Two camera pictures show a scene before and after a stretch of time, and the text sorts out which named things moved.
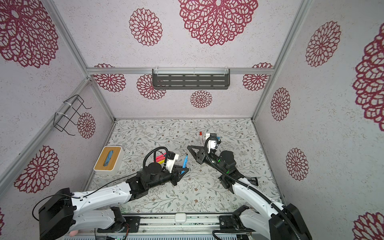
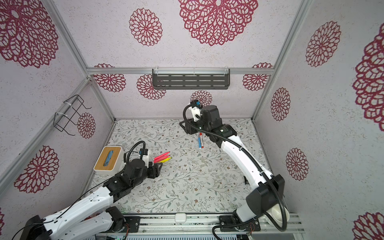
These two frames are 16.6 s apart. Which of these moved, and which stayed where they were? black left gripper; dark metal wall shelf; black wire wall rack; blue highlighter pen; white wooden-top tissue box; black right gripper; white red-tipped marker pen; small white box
Moved: black right gripper; black left gripper; blue highlighter pen
Stayed: black wire wall rack; dark metal wall shelf; white red-tipped marker pen; white wooden-top tissue box; small white box
